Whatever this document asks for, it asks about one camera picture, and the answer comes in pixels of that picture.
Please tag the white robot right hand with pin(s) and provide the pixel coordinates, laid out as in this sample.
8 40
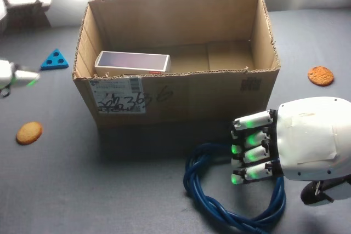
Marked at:
307 138

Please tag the open cardboard box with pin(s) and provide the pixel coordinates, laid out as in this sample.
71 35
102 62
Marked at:
175 99

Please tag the dark brown panel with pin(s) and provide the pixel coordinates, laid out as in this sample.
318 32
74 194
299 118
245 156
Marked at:
27 17

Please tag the chocolate chip cookie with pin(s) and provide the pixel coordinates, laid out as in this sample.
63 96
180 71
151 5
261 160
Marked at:
320 76

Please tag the blue triangle block with holes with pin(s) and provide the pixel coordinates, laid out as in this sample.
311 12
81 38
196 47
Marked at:
55 62

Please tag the plain round cookie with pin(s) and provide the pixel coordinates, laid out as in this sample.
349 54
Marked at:
29 133

